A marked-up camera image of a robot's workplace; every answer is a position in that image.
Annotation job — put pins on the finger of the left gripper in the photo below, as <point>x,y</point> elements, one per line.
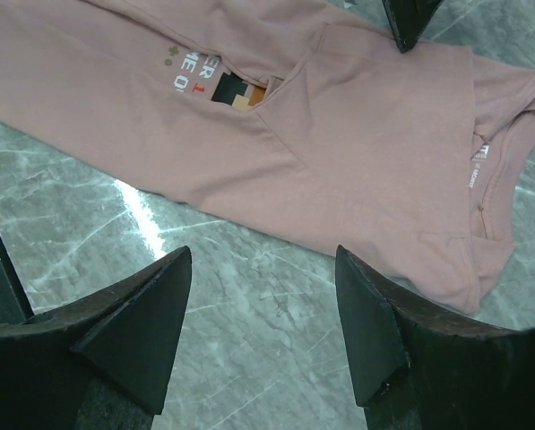
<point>408,19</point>

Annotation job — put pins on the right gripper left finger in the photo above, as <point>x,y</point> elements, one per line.
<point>125,335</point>

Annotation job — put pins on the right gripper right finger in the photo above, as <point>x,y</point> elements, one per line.
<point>448,357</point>

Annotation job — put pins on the pink printed t shirt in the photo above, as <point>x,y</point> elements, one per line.
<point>293,118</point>

